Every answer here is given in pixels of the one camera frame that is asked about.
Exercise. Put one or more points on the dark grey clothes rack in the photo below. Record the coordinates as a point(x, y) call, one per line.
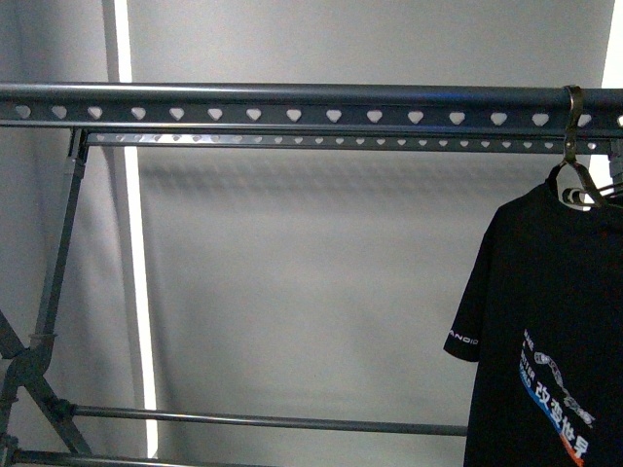
point(566, 121)

